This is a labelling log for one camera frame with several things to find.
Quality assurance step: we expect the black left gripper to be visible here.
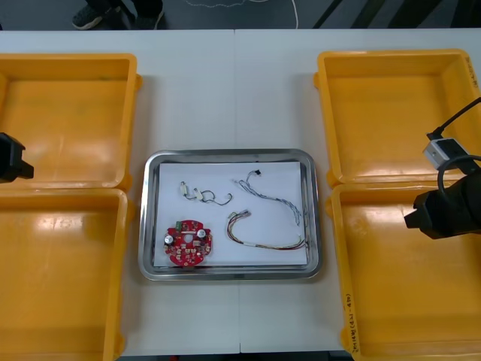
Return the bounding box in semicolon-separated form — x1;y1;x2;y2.
0;132;35;184

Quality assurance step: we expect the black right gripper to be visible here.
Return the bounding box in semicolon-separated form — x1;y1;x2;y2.
404;180;473;241

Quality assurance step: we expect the red-black wire harness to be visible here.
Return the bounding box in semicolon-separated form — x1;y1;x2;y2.
224;210;312;253

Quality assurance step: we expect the round red circuit board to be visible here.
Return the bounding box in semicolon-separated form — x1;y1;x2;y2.
162;219;214;268

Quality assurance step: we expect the yellow-orange plastic bin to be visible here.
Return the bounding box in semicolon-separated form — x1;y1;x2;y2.
313;48;481;186
0;53;144;190
0;187;131;361
326;182;481;361

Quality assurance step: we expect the person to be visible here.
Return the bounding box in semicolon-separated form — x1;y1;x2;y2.
71;0;165;31

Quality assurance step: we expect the white paper sheet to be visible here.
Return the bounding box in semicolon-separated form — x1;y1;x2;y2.
152;161;308;268

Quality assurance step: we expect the steel tray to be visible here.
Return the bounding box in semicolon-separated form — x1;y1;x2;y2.
137;149;324;282

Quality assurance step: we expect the white floor cable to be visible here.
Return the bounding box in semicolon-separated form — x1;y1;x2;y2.
183;0;300;29

